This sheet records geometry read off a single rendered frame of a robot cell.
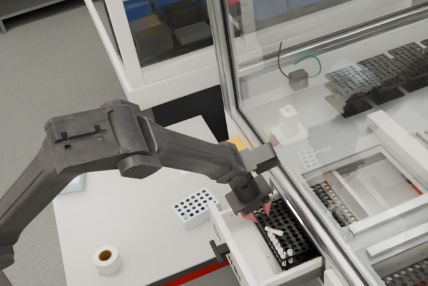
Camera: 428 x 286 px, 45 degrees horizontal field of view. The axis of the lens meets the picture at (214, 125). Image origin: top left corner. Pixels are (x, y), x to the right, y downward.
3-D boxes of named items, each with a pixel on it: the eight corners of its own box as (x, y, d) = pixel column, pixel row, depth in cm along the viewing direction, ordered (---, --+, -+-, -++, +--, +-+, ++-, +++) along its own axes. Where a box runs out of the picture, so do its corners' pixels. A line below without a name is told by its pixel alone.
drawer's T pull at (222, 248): (220, 266, 122) (219, 262, 122) (209, 243, 128) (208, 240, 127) (234, 260, 123) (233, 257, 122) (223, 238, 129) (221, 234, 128)
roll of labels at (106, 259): (92, 272, 144) (88, 264, 141) (103, 251, 149) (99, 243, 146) (114, 276, 141) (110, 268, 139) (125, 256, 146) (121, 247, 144)
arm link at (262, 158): (211, 146, 108) (227, 183, 105) (262, 122, 107) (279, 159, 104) (223, 158, 120) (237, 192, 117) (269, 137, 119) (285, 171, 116)
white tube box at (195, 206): (186, 231, 150) (183, 223, 148) (172, 214, 156) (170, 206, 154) (221, 211, 154) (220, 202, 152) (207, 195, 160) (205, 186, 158)
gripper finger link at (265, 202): (281, 218, 124) (269, 195, 118) (255, 234, 124) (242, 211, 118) (269, 200, 129) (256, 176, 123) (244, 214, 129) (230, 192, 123)
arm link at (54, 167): (51, 94, 67) (72, 164, 63) (137, 96, 76) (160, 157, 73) (-50, 227, 94) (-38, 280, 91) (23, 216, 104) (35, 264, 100)
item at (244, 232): (259, 304, 121) (257, 288, 117) (220, 227, 140) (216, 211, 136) (406, 240, 128) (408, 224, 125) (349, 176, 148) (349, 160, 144)
